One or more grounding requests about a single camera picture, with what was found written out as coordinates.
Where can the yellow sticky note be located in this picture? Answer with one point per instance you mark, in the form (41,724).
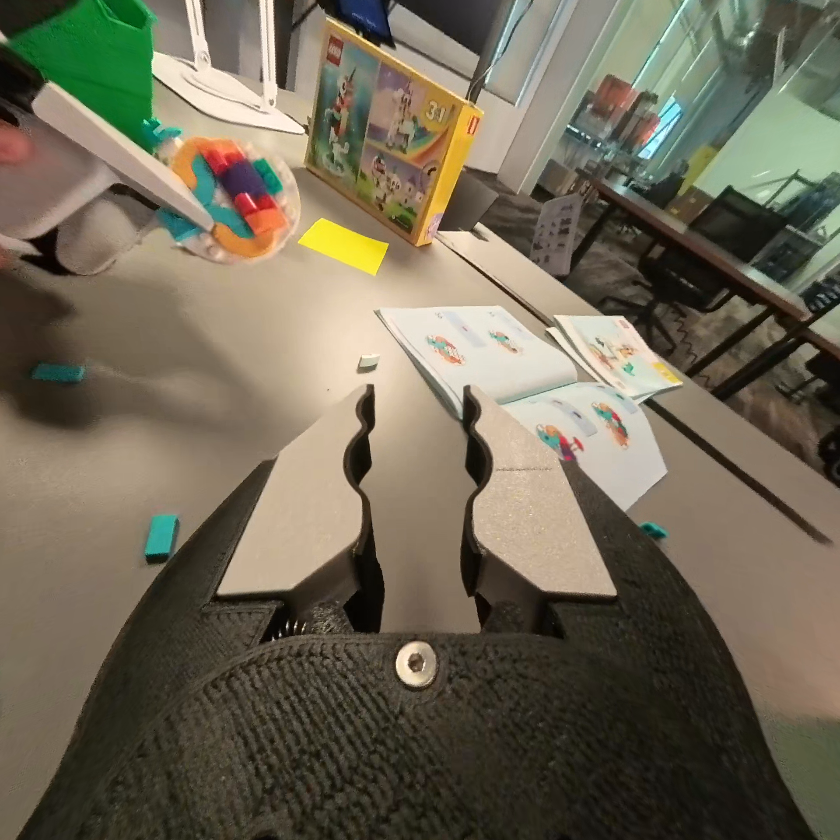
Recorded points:
(344,246)

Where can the colourful lego set box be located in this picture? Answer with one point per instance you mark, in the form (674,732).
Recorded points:
(394,118)

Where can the white rounded stand base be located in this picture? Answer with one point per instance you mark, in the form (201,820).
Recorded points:
(223,92)

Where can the light green lego brick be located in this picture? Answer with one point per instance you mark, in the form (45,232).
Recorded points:
(369,359)

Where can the lego instruction booklet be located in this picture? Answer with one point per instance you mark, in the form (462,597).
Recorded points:
(499,367)

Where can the dark brown office desk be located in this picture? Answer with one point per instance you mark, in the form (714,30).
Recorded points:
(722,256)

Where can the person's left hand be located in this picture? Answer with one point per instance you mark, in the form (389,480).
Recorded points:
(13,145)

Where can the black office chair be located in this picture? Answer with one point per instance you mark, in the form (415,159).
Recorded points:
(676,282)

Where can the small teal lego tile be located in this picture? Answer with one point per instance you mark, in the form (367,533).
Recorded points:
(59,373)

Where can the white lego model with coloured bricks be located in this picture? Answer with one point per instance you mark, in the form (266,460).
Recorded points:
(249,190)

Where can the black and white printed sheet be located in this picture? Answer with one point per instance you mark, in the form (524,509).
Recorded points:
(554,236)

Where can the stack of green storage bins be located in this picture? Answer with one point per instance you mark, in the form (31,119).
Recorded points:
(85,52)

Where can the teal curved lego piece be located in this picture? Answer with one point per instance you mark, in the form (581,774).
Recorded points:
(653,529)

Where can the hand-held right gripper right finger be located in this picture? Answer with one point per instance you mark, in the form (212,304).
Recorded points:
(538,525)

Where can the small lego instruction leaflet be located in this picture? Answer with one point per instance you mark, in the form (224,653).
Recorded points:
(617,358)

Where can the long teal lego tile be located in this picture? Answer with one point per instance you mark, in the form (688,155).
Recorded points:
(161,537)

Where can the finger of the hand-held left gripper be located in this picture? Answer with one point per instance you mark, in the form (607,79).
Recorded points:
(124,151)

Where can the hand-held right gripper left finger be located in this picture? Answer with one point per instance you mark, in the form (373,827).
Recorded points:
(295,525)

